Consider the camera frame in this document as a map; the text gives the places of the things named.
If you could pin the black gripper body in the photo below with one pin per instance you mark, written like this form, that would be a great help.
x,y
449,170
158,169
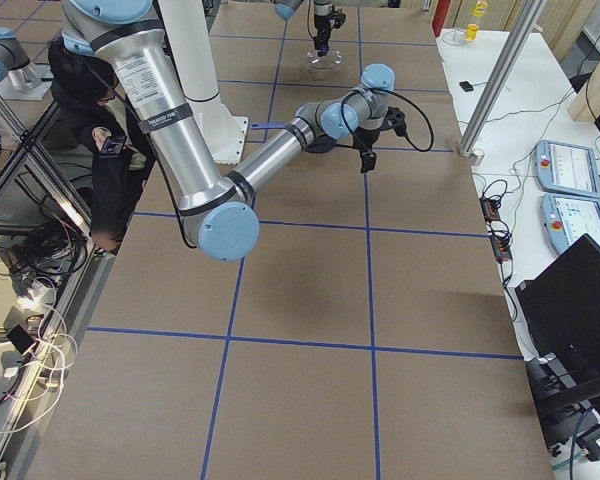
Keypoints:
x,y
367,137
320,24

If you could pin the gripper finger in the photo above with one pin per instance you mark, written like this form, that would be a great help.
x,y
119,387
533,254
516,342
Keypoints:
x,y
365,160
319,46
325,46
371,160

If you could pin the glass pot lid blue knob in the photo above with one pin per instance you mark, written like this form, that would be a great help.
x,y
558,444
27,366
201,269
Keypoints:
x,y
330,60

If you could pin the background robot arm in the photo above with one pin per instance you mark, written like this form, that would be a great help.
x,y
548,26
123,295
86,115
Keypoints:
x,y
20,78

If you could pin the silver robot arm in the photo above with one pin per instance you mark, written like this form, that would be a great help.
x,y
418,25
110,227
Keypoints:
x,y
286,9
160,52

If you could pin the dark blue saucepan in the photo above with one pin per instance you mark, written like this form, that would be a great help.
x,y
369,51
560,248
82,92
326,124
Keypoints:
x,y
323,144

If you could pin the small black device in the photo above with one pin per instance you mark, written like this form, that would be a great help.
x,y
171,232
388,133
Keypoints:
x,y
466,86

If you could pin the yellow spring toy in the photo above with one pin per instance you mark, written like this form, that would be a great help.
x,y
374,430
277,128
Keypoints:
x,y
471,32

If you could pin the orange black usb hub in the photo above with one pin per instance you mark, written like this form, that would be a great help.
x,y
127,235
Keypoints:
x,y
499,233

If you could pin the upper teach pendant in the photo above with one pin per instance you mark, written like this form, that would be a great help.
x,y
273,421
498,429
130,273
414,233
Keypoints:
x,y
567,168

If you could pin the teach pendant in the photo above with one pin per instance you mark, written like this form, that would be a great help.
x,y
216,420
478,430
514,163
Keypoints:
x,y
567,168
567,218

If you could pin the lower teach pendant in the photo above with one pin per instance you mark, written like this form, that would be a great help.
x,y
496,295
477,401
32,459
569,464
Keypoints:
x,y
567,218

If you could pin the smartphone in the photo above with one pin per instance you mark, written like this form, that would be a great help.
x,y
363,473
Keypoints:
x,y
113,145

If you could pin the person in black jacket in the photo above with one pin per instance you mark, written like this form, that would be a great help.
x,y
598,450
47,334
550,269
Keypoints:
x,y
101,120

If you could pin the black laptop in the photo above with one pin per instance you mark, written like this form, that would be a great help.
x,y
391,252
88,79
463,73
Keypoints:
x,y
562,304

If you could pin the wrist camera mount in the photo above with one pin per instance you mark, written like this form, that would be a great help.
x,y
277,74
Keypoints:
x,y
395,120
338,18

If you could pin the white camera mast base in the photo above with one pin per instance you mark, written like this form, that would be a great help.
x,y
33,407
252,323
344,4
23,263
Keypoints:
x,y
187,32

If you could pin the aluminium frame post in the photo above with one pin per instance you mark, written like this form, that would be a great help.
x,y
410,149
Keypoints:
x,y
504,64

